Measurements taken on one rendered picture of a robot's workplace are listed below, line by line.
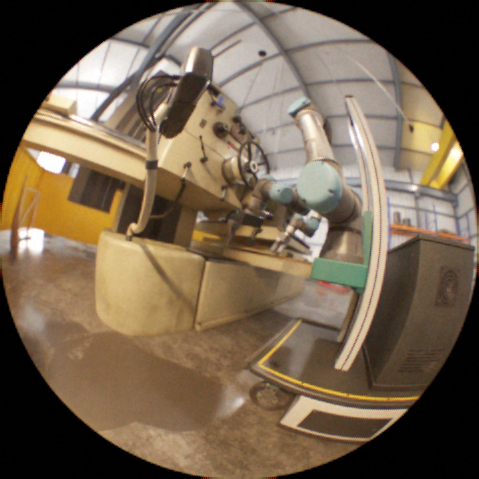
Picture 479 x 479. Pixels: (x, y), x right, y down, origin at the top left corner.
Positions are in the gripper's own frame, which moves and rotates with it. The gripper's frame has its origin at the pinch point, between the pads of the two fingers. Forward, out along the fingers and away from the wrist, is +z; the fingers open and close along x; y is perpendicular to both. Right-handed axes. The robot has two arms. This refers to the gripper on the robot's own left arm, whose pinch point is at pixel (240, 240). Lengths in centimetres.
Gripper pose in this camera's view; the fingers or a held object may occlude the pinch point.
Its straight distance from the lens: 68.2
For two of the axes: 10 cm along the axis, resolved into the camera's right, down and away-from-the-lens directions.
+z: -3.9, 8.7, 2.9
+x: -7.1, -0.8, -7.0
